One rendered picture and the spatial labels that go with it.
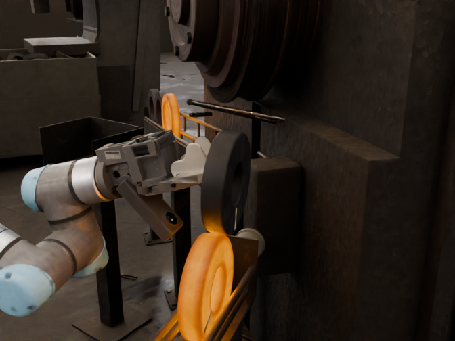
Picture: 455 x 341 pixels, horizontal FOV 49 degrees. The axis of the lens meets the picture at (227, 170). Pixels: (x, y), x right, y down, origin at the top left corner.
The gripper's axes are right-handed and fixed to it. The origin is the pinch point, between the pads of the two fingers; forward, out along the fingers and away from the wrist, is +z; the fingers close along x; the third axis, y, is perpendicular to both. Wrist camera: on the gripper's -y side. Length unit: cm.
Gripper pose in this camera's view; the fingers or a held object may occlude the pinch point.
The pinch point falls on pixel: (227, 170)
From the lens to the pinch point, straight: 74.2
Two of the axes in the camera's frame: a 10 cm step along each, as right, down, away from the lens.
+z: 9.2, -1.5, -3.5
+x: 2.9, -3.1, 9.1
